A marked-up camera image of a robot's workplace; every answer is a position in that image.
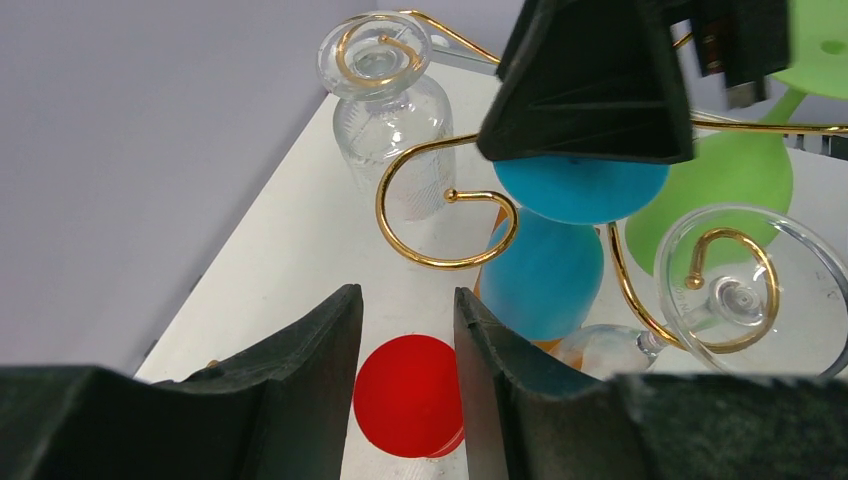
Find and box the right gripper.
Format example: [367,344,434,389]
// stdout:
[476,0,792,165]

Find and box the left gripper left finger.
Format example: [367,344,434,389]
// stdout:
[1,284,364,479]

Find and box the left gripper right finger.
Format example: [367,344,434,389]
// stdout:
[453,287,847,479]

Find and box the blue plastic goblet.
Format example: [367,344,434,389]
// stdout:
[479,156,669,342]

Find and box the green plastic goblet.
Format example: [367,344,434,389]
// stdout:
[625,1,847,274]

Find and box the clear patterned wine glass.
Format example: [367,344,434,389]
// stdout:
[316,11,453,205]

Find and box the small clear front wine glass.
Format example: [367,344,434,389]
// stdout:
[551,203,847,379]

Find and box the red plastic goblet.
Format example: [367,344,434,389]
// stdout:
[352,334,464,459]

